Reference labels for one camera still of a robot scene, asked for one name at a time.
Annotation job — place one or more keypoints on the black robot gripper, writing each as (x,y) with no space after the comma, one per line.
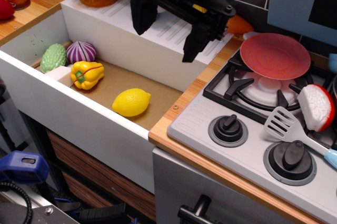
(208,19)

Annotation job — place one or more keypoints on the yellow toy lemon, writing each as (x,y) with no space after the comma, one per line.
(131,102)

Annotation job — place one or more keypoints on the red plastic plate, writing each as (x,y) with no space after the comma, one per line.
(275,56)

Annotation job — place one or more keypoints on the orange toy carrot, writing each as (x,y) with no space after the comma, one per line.
(238,25)

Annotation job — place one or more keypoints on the black stove grate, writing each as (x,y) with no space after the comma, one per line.
(238,90)

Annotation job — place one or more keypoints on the purple toy onion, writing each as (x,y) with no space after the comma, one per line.
(80,51)

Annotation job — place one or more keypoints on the white toy sink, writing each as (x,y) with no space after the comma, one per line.
(105,108)

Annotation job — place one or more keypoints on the yellow toy bell pepper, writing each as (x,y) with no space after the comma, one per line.
(86,75)

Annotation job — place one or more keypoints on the white foam block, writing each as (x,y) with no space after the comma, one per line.
(61,74)

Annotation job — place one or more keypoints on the green toy bitter gourd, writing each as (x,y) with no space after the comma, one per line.
(53,57)

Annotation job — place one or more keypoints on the black left stove knob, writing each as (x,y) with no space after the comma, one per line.
(228,131)

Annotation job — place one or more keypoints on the black stove knob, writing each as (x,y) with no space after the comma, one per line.
(290,163)
(228,131)

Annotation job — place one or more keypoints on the grey toy stove top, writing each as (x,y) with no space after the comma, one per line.
(318,198)

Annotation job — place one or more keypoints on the grey toy spatula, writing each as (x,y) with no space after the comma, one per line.
(284,126)

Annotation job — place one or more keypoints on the red toy fruit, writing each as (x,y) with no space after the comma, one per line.
(6,10)

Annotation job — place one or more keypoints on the white red toy sushi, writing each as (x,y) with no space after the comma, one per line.
(317,107)

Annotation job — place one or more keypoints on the black right stove knob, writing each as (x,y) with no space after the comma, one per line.
(290,163)

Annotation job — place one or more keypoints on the blue clamp tool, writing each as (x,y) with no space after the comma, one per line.
(24,168)

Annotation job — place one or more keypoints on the black oven door handle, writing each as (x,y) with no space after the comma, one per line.
(197,214)

